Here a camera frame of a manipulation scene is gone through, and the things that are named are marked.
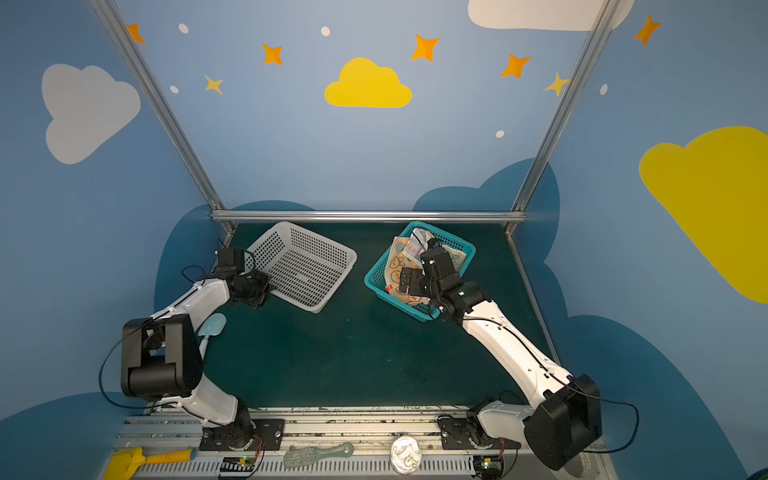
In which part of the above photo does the aluminium frame left post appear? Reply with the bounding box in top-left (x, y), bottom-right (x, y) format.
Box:
top-left (90, 0), bottom-right (226, 213)

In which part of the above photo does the aluminium frame post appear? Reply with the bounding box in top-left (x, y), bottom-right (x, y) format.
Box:
top-left (505, 0), bottom-right (623, 240)
top-left (90, 0), bottom-right (226, 213)

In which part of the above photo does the aluminium frame right post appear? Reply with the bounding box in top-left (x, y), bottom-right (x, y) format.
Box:
top-left (505, 0), bottom-right (623, 240)

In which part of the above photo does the right small circuit board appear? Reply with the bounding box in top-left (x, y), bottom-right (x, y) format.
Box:
top-left (472, 456), bottom-right (505, 480)

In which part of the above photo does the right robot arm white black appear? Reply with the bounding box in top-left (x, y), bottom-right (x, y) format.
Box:
top-left (395, 263), bottom-right (602, 471)

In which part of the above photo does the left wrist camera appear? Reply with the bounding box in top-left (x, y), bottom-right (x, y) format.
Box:
top-left (215, 248), bottom-right (245, 275)

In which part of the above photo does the aluminium frame back rail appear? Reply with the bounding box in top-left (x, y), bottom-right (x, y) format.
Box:
top-left (211, 210), bottom-right (527, 223)

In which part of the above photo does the left small circuit board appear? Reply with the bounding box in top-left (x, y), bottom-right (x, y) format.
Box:
top-left (216, 456), bottom-right (256, 480)

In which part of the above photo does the rabbit letter striped towel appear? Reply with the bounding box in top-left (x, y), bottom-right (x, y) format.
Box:
top-left (402, 228), bottom-right (467, 270)

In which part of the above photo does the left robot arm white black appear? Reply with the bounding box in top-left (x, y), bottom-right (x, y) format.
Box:
top-left (119, 270), bottom-right (270, 428)

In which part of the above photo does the light blue plastic spoon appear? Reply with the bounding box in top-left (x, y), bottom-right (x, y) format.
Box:
top-left (196, 313), bottom-right (227, 359)

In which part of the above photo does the aluminium front rail bed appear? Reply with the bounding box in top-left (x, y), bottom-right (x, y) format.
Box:
top-left (108, 406), bottom-right (618, 479)

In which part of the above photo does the round silver tin lid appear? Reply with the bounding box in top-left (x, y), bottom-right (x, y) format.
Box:
top-left (390, 435), bottom-right (422, 475)

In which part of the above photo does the yellow toy shovel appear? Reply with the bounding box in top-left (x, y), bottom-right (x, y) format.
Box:
top-left (103, 447), bottom-right (194, 480)

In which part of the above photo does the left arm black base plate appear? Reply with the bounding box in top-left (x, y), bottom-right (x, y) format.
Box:
top-left (199, 419), bottom-right (285, 452)

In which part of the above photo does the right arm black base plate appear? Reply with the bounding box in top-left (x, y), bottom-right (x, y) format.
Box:
top-left (436, 415), bottom-right (522, 450)

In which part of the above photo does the bunny face pattern towel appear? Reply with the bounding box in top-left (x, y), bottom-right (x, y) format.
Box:
top-left (385, 237), bottom-right (429, 306)

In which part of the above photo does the pale green hair brush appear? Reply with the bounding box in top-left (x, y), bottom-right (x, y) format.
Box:
top-left (283, 442), bottom-right (354, 470)

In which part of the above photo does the small circuit board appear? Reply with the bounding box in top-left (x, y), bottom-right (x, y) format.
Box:
top-left (472, 456), bottom-right (505, 480)
top-left (216, 456), bottom-right (256, 480)

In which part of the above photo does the white perforated plastic basket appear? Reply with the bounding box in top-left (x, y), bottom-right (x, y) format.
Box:
top-left (245, 222), bottom-right (357, 314)

